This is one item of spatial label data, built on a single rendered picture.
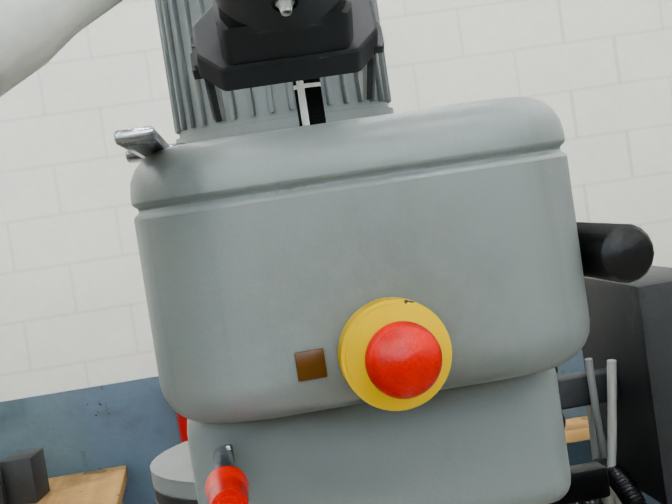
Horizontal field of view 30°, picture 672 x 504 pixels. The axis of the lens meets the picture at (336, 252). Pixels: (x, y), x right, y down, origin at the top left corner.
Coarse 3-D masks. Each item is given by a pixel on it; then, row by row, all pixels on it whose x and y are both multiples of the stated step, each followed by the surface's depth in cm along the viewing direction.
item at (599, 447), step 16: (592, 368) 120; (608, 368) 118; (592, 384) 121; (608, 384) 118; (592, 400) 121; (608, 400) 118; (592, 416) 128; (608, 416) 119; (592, 432) 128; (608, 432) 119; (592, 448) 128; (608, 448) 119; (608, 464) 120
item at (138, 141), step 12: (120, 132) 62; (132, 132) 62; (144, 132) 62; (156, 132) 64; (120, 144) 62; (132, 144) 64; (144, 144) 65; (156, 144) 67; (168, 144) 80; (180, 144) 82; (132, 156) 82; (144, 156) 79
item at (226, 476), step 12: (216, 456) 75; (228, 456) 74; (216, 468) 69; (228, 468) 68; (216, 480) 66; (228, 480) 66; (240, 480) 66; (216, 492) 64; (228, 492) 64; (240, 492) 64
